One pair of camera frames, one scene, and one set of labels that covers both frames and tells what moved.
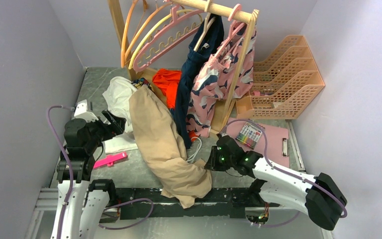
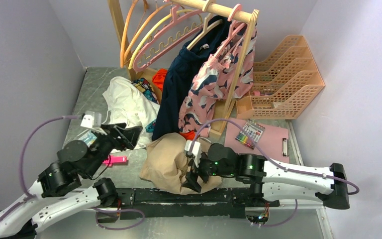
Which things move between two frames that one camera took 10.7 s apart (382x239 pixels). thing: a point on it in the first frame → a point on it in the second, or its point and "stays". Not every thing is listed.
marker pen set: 249,135 stays
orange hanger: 124,35 stays
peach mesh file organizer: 284,85 stays
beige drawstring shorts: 162,146 → 214,182
